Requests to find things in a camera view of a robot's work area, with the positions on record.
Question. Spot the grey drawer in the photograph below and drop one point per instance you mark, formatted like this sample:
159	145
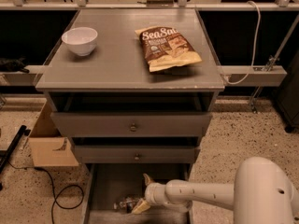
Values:
109	184
131	124
136	154

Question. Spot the cardboard box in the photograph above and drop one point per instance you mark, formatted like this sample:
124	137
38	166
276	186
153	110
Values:
48	147

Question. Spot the grey top drawer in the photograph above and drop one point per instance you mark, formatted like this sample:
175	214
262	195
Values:
131	124

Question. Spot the grey middle drawer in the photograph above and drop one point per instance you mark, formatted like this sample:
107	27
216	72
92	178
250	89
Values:
136	154

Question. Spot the clear plastic water bottle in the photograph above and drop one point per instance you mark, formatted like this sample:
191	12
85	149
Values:
127	203

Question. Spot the grey bottom drawer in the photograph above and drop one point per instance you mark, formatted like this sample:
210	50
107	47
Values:
109	184

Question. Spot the grey drawer cabinet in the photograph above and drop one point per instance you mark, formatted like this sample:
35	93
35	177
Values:
113	109

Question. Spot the brown sea salt chip bag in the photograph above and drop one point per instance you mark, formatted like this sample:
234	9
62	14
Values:
165	47

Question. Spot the dark rolling cart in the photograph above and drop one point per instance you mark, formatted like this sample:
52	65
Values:
287	97

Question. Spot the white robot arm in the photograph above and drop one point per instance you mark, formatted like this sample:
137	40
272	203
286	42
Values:
261	194

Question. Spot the metal railing frame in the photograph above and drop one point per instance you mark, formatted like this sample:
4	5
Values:
149	3

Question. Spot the black object on ledge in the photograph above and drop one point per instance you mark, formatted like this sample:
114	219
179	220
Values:
13	65

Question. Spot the white ceramic bowl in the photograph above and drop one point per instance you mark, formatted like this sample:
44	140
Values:
81	40

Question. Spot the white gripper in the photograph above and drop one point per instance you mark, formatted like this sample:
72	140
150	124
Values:
154	193

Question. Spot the black stand leg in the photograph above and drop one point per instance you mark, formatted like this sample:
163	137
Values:
5	155

